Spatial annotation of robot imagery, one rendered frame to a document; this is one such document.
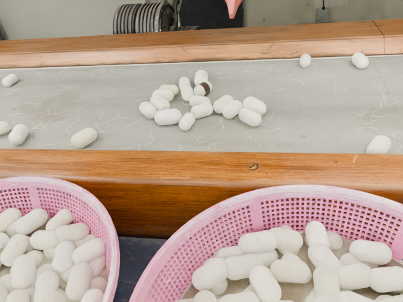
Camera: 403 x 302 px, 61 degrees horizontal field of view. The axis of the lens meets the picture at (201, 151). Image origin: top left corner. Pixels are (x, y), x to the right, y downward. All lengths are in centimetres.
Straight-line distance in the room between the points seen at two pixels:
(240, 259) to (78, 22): 261
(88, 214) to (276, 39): 46
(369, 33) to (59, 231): 58
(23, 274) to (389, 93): 49
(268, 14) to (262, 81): 203
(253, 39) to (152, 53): 19
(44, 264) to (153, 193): 12
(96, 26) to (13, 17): 61
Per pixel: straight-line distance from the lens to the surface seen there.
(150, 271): 28
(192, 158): 37
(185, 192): 35
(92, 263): 34
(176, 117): 47
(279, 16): 260
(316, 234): 32
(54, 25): 290
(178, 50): 68
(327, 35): 69
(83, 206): 37
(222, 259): 30
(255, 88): 55
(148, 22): 85
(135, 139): 46
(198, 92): 53
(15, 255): 38
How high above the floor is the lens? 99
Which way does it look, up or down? 37 degrees down
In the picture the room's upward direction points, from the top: 7 degrees counter-clockwise
